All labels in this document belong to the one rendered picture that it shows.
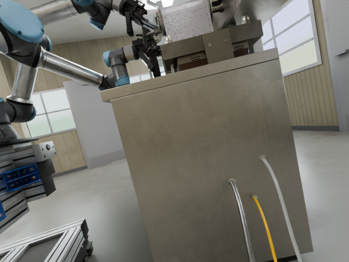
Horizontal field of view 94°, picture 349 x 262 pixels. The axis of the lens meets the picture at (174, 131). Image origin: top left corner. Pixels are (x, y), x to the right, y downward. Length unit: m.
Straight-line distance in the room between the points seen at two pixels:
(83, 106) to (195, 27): 3.93
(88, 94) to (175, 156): 4.10
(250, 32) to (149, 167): 0.65
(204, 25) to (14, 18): 0.74
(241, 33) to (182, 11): 0.36
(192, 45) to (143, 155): 0.47
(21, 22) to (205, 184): 0.80
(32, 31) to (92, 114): 3.85
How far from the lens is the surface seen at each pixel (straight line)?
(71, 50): 5.03
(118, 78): 0.90
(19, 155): 1.10
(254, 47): 1.16
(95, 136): 4.51
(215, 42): 0.72
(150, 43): 0.92
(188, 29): 0.97
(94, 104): 4.54
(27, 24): 0.76
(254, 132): 0.67
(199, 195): 0.68
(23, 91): 1.26
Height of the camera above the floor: 0.74
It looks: 5 degrees down
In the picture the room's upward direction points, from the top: 13 degrees counter-clockwise
